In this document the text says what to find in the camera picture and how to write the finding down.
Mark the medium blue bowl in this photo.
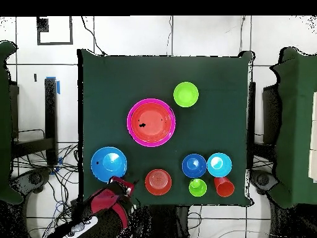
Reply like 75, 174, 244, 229
90, 146, 128, 183

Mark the large pink bowl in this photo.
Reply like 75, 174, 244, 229
126, 98, 176, 148

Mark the wide orange bowl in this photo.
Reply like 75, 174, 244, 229
130, 102, 173, 143

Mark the small dark blue bowl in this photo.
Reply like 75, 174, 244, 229
181, 153, 208, 179

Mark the small light blue bowl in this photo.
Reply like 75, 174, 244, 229
207, 152, 233, 178

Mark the orange cup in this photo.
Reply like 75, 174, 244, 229
214, 176, 235, 198

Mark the small green bowl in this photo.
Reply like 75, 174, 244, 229
173, 81, 199, 108

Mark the small deep orange bowl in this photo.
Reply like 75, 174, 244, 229
144, 169, 173, 196

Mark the green cup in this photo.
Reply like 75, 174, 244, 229
188, 178, 208, 198

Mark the grey wheeled floor base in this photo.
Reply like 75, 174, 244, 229
249, 169, 279, 196
11, 167, 52, 195

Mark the dark green tablecloth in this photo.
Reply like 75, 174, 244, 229
77, 48, 254, 207

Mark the green cloth side table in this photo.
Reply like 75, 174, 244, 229
0, 40, 24, 205
268, 46, 317, 209

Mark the white box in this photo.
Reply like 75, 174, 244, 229
308, 91, 317, 183

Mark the tangle of floor cables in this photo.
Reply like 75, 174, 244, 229
12, 143, 82, 238

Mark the black post with blue tape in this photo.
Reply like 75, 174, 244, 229
44, 76, 61, 166

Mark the thin black floor cable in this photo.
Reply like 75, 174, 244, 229
80, 15, 108, 57

